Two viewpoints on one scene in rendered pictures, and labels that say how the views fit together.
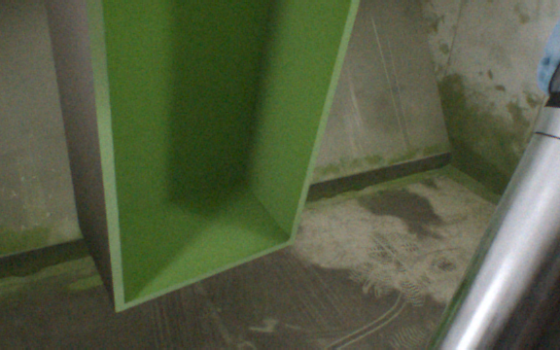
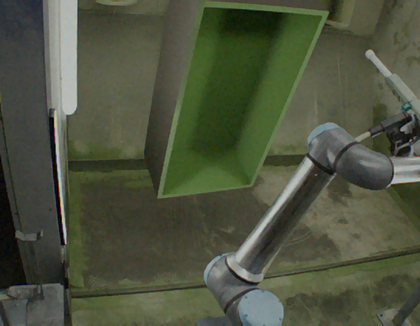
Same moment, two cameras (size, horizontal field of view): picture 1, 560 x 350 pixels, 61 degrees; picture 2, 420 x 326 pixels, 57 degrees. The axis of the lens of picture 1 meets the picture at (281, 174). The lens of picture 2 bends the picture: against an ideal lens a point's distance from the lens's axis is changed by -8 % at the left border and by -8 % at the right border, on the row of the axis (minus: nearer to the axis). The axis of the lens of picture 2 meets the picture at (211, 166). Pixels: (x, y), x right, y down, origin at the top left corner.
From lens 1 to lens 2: 93 cm
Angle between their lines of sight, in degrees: 9
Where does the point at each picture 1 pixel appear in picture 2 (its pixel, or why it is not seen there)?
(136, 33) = (194, 68)
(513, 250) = (287, 188)
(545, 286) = (291, 197)
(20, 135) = (116, 95)
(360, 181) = not seen: hidden behind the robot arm
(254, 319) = (222, 224)
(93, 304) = (137, 195)
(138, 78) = (189, 87)
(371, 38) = (334, 69)
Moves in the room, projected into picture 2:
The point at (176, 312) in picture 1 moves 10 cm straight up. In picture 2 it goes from (180, 210) to (182, 199)
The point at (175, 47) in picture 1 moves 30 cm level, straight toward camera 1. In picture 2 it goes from (211, 75) to (209, 99)
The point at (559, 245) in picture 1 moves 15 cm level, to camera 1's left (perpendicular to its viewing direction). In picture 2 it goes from (296, 188) to (249, 175)
